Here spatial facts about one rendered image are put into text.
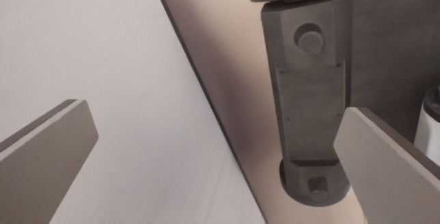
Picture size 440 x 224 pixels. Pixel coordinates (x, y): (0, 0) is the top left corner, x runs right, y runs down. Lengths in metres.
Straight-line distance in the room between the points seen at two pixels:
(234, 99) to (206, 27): 0.24
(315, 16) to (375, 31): 0.12
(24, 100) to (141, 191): 0.19
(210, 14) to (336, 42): 0.34
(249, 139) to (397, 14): 0.55
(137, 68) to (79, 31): 0.11
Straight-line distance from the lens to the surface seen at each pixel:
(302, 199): 0.69
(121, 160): 0.34
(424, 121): 0.44
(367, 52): 0.49
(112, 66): 0.37
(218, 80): 0.70
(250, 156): 0.85
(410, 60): 0.52
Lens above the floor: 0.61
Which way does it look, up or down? 57 degrees down
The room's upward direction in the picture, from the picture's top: 155 degrees counter-clockwise
